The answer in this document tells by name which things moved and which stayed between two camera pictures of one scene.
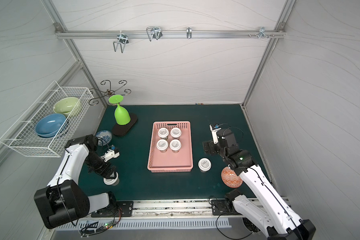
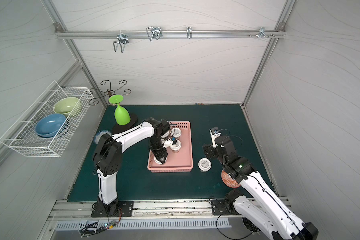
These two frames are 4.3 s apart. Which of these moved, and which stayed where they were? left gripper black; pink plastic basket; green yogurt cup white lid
Moved: left gripper black
Stayed: green yogurt cup white lid; pink plastic basket
